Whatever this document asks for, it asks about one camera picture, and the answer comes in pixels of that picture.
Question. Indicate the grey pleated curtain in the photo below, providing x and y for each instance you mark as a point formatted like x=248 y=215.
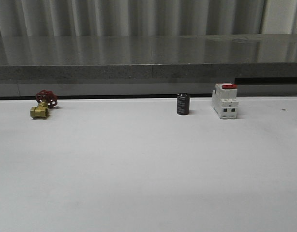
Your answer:
x=130 y=17

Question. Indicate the brass valve red handwheel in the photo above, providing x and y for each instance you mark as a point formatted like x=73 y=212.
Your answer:
x=46 y=100

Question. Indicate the white circuit breaker red switch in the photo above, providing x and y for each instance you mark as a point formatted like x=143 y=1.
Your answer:
x=224 y=100

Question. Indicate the grey stone counter ledge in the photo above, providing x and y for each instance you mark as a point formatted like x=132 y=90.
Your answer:
x=243 y=59

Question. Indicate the black cylindrical capacitor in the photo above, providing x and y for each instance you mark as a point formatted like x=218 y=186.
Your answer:
x=183 y=103

